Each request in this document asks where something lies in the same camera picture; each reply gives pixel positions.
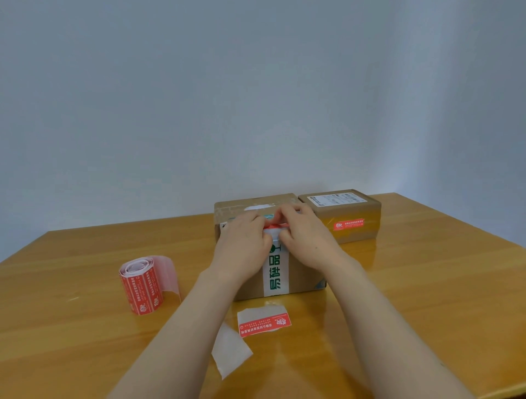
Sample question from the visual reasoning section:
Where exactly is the white backing paper piece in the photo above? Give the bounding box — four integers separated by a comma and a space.
210, 322, 255, 380
236, 304, 293, 339

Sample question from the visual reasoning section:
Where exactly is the wide cardboard box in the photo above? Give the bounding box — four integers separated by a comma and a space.
213, 193, 304, 244

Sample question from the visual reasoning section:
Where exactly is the person's left forearm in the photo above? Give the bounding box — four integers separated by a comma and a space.
106, 269, 243, 399

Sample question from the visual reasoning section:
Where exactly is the person's right forearm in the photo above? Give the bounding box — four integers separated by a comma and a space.
327, 265, 476, 399

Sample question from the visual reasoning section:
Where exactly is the box with green GT tape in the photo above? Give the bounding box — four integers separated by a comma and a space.
233, 212, 328, 302

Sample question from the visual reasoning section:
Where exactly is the person's left hand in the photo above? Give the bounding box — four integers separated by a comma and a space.
207, 210, 275, 285

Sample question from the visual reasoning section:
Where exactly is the person's right hand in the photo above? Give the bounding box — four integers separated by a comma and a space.
272, 202, 367, 281

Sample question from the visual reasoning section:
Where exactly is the cardboard box with torn tape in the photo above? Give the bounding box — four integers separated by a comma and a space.
298, 189, 382, 246

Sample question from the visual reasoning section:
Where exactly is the roll of red stickers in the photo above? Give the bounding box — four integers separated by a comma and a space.
118, 255, 182, 316

